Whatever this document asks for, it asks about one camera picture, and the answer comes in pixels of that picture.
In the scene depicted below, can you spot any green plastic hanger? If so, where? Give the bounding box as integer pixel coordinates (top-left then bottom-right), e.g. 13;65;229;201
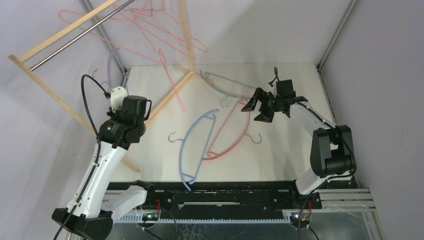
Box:
199;70;255;108

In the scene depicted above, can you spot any blue plastic hanger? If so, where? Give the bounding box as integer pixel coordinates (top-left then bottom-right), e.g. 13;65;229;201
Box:
167;108;219;191

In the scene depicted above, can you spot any pink notched hanger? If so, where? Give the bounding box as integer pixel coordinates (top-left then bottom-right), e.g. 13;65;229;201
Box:
58;9;187;112

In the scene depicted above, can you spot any purple plastic hanger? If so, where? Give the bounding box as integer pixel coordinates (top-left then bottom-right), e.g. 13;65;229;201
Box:
97;48;122;99

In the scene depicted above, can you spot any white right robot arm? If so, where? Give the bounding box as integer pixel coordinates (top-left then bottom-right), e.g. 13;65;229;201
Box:
242;79;357;208

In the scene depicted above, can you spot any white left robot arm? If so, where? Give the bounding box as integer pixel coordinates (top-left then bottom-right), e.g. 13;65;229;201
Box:
51;95;157;240

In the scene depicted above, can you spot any pink curved plastic hanger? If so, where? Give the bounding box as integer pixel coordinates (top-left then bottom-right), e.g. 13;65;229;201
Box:
202;99;263;162

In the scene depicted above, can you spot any metal rack hanging rod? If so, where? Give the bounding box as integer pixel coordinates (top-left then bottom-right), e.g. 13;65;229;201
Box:
18;0;134;71

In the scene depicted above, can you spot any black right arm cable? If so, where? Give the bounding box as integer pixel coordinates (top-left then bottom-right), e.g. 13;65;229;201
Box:
269;66;358;200

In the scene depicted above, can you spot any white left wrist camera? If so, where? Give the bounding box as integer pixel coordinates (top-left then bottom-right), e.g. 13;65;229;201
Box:
110;86;128;113

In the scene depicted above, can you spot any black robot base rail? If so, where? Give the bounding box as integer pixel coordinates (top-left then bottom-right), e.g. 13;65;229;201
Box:
119;180;358;223

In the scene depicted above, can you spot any right aluminium frame post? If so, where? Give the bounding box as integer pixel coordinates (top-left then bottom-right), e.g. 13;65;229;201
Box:
316;0;361;72

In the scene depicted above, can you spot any aluminium frame post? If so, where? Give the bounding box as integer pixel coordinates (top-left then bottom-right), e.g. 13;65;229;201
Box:
316;0;361;72
79;0;126;77

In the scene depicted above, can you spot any left aluminium frame post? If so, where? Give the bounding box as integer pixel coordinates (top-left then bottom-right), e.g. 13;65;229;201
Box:
79;0;126;77

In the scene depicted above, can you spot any wooden clothes rack frame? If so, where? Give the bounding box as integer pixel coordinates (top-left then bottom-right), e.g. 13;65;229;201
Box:
7;0;214;174

